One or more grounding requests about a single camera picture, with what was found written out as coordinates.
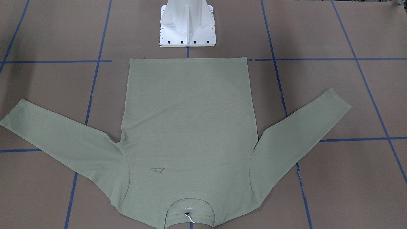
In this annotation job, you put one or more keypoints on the olive green long-sleeve shirt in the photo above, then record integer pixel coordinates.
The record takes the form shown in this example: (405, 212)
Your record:
(189, 148)

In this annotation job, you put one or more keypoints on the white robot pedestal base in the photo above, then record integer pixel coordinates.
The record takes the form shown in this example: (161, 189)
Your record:
(187, 23)

